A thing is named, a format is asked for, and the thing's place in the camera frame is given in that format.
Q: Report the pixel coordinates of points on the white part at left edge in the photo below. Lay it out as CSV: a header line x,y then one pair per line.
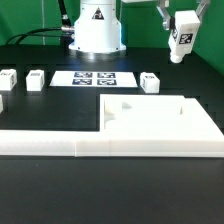
x,y
1,104

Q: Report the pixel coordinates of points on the white square table top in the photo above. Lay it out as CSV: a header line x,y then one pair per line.
x,y
158,125

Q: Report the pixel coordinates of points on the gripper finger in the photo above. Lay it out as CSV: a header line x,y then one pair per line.
x,y
202,7
168,20

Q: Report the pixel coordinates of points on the white L-shaped obstacle fence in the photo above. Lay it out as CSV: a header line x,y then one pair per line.
x,y
53,143

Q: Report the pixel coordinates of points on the white sheet with tags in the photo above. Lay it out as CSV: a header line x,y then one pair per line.
x,y
93,79

